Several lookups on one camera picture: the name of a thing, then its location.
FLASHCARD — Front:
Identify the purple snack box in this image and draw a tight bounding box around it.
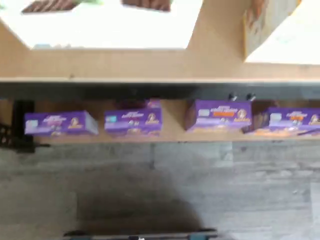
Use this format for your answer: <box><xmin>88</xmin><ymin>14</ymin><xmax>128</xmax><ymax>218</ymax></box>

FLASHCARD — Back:
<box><xmin>244</xmin><ymin>106</ymin><xmax>320</xmax><ymax>138</ymax></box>
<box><xmin>103</xmin><ymin>107</ymin><xmax>163</xmax><ymax>137</ymax></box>
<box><xmin>184</xmin><ymin>99</ymin><xmax>253</xmax><ymax>133</ymax></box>
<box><xmin>24</xmin><ymin>110</ymin><xmax>100</xmax><ymax>137</ymax></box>

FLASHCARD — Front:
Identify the large Simple Mills box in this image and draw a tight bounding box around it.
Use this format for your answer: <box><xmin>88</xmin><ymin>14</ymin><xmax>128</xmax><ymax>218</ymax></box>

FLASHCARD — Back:
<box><xmin>0</xmin><ymin>0</ymin><xmax>204</xmax><ymax>50</ymax></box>

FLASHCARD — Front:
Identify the small white yellow-label box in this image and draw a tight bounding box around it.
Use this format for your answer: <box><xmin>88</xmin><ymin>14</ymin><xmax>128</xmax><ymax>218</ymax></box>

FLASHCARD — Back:
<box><xmin>242</xmin><ymin>0</ymin><xmax>320</xmax><ymax>64</ymax></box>

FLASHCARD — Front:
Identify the black metal shelf rack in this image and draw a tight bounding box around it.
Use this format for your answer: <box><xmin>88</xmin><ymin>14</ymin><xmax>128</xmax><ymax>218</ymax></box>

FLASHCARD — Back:
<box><xmin>0</xmin><ymin>81</ymin><xmax>320</xmax><ymax>155</ymax></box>

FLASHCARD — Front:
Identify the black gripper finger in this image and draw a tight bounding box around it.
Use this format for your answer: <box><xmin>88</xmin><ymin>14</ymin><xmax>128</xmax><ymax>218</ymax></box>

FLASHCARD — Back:
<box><xmin>63</xmin><ymin>229</ymin><xmax>133</xmax><ymax>240</ymax></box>
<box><xmin>139</xmin><ymin>227</ymin><xmax>219</xmax><ymax>240</ymax></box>

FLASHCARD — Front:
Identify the wooden shelf board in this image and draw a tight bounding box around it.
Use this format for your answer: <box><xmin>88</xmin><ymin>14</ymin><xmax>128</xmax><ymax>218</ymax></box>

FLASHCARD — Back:
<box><xmin>0</xmin><ymin>0</ymin><xmax>320</xmax><ymax>84</ymax></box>
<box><xmin>32</xmin><ymin>98</ymin><xmax>320</xmax><ymax>144</ymax></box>

